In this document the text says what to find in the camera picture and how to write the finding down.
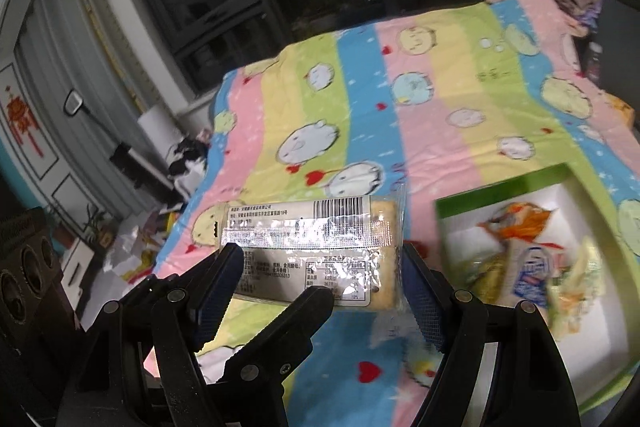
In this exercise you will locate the pale green snack packet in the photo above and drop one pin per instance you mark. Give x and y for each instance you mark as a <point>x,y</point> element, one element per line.
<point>575,287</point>

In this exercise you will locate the yellowish snack packet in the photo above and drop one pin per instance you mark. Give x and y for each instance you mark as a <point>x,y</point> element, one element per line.
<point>492,279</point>

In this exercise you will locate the blue and white snack packet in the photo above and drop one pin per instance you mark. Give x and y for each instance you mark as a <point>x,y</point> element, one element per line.
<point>535,274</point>

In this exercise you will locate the scattered paper litter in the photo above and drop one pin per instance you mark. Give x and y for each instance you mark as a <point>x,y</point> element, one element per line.
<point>135,252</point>

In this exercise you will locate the orange snack packet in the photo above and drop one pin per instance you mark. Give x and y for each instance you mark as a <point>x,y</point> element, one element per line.
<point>520,224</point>

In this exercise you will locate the dark drink bottle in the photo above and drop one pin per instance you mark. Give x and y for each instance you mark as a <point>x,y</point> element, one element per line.
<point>595,62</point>

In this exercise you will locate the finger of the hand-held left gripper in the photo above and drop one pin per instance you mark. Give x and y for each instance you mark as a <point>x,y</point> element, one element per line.
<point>295,327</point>

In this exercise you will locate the white cylinder bin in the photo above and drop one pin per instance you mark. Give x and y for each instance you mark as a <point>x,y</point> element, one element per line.
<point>154,127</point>

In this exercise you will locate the red knot wall ornament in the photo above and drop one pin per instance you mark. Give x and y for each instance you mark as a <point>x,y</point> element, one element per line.
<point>17,112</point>

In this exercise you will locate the striped cartoon printed blanket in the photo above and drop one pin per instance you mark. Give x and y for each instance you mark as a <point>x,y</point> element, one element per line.
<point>350,117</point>

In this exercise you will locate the white box with green rim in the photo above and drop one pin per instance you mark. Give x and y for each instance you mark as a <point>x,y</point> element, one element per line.
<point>600,357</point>

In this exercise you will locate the small potted plant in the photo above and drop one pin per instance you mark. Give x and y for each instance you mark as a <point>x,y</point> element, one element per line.
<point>95,227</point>

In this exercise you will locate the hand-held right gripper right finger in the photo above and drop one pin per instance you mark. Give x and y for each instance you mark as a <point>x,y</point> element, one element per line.
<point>422,302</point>

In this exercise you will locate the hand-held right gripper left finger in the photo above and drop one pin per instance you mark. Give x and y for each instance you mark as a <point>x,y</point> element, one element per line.
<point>220,292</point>

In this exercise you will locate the clear bread packet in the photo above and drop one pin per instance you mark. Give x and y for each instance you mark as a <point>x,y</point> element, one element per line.
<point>310,227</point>

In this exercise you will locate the black and white cat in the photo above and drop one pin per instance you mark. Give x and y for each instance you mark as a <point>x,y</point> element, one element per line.
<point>187,167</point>

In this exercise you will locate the black low bench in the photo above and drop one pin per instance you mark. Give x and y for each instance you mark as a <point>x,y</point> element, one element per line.
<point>140,167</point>

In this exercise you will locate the grey curtain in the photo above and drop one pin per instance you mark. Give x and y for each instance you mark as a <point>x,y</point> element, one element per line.
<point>75,47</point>

